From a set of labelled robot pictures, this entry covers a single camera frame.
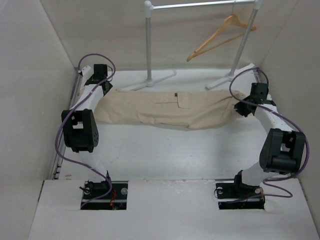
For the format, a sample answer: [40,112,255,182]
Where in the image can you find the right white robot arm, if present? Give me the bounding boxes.
[214,82,307,204]

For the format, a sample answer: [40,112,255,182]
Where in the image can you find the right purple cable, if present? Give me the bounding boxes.
[228,67,311,199]

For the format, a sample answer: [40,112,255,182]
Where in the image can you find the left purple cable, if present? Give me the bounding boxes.
[54,52,117,210]

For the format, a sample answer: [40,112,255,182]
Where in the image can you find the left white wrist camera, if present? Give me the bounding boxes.
[78,65,94,78]

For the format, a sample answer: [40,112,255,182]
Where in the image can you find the purple cable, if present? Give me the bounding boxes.
[228,67,311,199]
[54,52,117,210]

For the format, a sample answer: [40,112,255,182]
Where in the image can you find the white clothes rack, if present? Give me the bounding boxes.
[125,0,263,91]

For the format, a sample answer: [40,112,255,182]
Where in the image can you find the wooden clothes hanger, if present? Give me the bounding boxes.
[186,0,257,62]

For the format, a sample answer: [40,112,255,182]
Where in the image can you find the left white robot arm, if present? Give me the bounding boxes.
[61,64,114,200]

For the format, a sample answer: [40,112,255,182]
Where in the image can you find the beige trousers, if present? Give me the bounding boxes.
[94,89,245,130]

